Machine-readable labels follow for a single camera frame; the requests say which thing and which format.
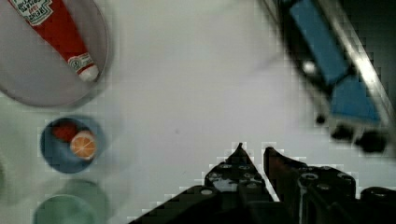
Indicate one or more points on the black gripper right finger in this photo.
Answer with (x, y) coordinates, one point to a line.
(311, 194)

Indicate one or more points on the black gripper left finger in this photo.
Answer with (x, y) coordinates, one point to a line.
(238, 172)

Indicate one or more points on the black toaster oven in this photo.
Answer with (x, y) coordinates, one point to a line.
(370, 138)

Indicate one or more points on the toy orange slice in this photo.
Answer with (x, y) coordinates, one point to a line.
(83, 145)

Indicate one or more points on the green cup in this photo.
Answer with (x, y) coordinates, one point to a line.
(79, 201)

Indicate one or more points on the red toy strawberry in bowl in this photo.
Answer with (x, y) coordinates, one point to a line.
(65, 131)

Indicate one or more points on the blue small bowl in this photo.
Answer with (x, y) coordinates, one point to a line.
(57, 153)

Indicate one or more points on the grey round plate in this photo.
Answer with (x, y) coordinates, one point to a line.
(33, 72)

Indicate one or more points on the red plush ketchup bottle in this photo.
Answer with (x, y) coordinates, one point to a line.
(52, 21)

